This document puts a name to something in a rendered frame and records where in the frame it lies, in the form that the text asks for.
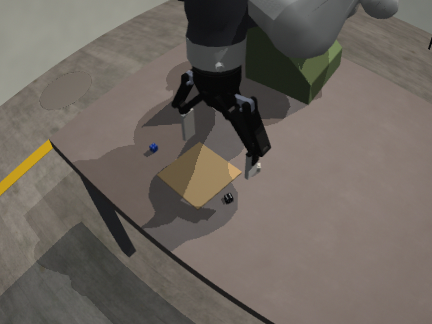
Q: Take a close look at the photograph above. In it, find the blue die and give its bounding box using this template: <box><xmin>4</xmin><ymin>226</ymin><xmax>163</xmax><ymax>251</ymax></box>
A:
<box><xmin>149</xmin><ymin>143</ymin><xmax>158</xmax><ymax>153</ymax></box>

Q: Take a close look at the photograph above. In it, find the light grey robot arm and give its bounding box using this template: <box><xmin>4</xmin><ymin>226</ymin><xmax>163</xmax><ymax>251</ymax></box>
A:
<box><xmin>184</xmin><ymin>0</ymin><xmax>399</xmax><ymax>72</ymax></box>

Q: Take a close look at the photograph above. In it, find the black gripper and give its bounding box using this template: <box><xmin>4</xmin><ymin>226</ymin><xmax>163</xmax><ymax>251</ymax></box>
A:
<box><xmin>171</xmin><ymin>65</ymin><xmax>271</xmax><ymax>180</ymax></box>

